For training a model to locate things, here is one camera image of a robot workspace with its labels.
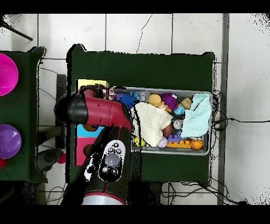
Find mint waffle cloth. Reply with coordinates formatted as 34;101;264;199
180;93;212;138

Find shallow clear mesh bin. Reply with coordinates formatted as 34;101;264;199
109;86;213;156

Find wooden box with three holes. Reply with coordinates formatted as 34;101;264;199
74;79;110;166

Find blue spiky ball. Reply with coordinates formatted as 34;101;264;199
120;94;137;109

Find cream waffle cloth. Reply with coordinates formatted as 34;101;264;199
134;101;173;147

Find tan plush monkey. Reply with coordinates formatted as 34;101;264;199
147;94;172;113

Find yellow ball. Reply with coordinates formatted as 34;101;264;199
134;136;146;147

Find purple plush toy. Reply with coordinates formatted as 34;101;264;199
161;92;179;110

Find small brown football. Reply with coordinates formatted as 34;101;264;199
162;123;174;137

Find globe print ball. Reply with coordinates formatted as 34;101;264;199
173;105;186;116

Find orange building block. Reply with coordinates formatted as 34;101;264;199
167;139;191;148

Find small orange basketball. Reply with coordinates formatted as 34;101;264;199
190;139;204;150

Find dark green side tablecloth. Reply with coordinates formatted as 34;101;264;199
0;46;47;183

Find purple plastic bowl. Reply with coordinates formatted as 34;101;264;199
0;124;22;160

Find pink plastic bowl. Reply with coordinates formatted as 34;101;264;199
0;53;19;97

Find thin black rod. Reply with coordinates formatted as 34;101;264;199
0;21;33;41

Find black floor cable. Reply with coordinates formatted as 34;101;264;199
213;117;270;124

